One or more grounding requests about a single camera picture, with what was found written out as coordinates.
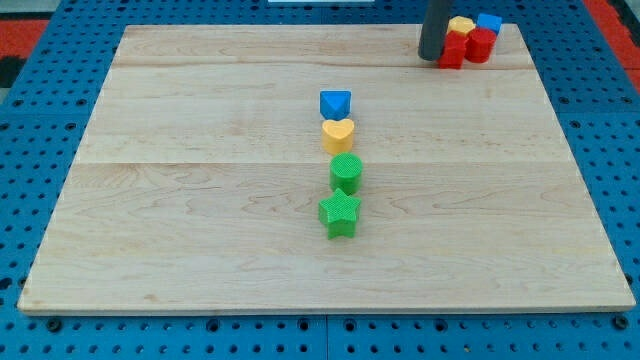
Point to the red cylinder block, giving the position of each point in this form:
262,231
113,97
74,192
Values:
480,44

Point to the blue cube block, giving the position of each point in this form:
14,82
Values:
490,22

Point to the blue triangle block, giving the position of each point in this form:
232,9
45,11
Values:
335,104

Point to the yellow heart block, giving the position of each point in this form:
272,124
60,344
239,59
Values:
337,135

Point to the green star block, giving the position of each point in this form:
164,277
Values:
340,214

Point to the green cylinder block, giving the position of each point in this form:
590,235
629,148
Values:
345,172

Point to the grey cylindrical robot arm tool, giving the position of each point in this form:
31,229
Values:
433,30

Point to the wooden board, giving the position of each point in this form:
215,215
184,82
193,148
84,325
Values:
195,188

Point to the red star block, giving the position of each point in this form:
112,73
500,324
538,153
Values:
454,51

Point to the yellow pentagon block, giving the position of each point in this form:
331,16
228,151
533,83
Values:
461,25

